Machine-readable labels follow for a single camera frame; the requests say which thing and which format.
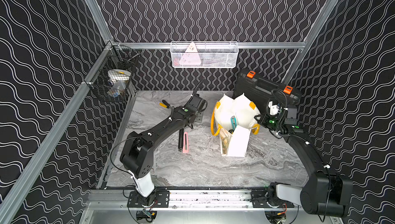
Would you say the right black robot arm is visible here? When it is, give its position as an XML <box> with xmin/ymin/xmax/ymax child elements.
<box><xmin>255</xmin><ymin>88</ymin><xmax>353</xmax><ymax>221</ymax></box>

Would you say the black wire corner basket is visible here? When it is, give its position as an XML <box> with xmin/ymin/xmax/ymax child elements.
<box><xmin>88</xmin><ymin>45</ymin><xmax>142</xmax><ymax>103</ymax></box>

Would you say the black tool case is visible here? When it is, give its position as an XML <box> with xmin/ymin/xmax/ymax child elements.
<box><xmin>232</xmin><ymin>68</ymin><xmax>301</xmax><ymax>114</ymax></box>

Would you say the silver mounting rail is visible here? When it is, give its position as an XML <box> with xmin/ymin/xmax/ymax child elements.
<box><xmin>127</xmin><ymin>188</ymin><xmax>295</xmax><ymax>209</ymax></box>

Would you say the pink triangle card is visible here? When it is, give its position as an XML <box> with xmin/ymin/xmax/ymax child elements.
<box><xmin>179</xmin><ymin>42</ymin><xmax>202</xmax><ymax>67</ymax></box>

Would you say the yellow black screwdriver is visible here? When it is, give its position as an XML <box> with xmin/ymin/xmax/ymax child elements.
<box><xmin>159</xmin><ymin>100</ymin><xmax>173</xmax><ymax>109</ymax></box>

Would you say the teal utility knife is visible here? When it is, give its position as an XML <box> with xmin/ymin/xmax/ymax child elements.
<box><xmin>230</xmin><ymin>116</ymin><xmax>237</xmax><ymax>130</ymax></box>

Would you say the white pouch with yellow handles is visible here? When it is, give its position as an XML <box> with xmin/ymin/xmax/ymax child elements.
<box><xmin>210</xmin><ymin>94</ymin><xmax>261</xmax><ymax>157</ymax></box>

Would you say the white wire wall basket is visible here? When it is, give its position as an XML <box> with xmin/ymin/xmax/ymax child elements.
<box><xmin>170</xmin><ymin>42</ymin><xmax>239</xmax><ymax>68</ymax></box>

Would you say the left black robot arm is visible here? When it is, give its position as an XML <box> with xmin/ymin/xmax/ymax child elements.
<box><xmin>119</xmin><ymin>88</ymin><xmax>208</xmax><ymax>198</ymax></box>

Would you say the pink utility knife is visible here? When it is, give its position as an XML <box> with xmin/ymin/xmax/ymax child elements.
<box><xmin>182</xmin><ymin>132</ymin><xmax>189</xmax><ymax>154</ymax></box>

